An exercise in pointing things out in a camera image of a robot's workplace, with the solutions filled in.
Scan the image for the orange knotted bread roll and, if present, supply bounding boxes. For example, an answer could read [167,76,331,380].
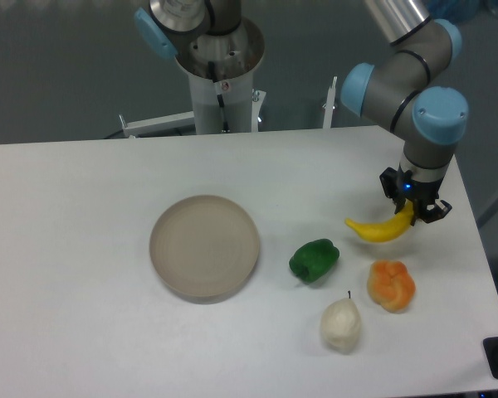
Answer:
[367,260,416,313]

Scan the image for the black cable on pedestal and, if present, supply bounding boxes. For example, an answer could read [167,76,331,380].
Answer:
[207,61,232,133]

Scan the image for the white metal frame bracket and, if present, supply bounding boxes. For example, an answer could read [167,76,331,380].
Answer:
[119,111,194,138]

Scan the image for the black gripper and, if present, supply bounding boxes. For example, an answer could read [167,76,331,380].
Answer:
[379,167,452,226]

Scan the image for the white pear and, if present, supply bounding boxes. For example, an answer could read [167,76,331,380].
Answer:
[320,291,362,353]

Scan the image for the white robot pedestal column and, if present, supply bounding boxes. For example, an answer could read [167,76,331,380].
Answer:
[176,17,265,134]

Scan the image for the green bell pepper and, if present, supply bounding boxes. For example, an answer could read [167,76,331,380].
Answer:
[289,239,340,284]

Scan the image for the blue plastic bag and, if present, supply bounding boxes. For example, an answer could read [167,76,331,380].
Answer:
[423,0,498,23]

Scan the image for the beige round plate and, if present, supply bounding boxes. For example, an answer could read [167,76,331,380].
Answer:
[149,195,260,299]

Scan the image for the white upright frame post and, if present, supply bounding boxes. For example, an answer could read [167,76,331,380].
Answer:
[322,75,338,129]

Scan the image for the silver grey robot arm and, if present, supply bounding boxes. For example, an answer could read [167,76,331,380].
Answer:
[134,1,469,223]

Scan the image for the yellow banana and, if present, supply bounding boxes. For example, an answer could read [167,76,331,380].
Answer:
[344,201,413,243]

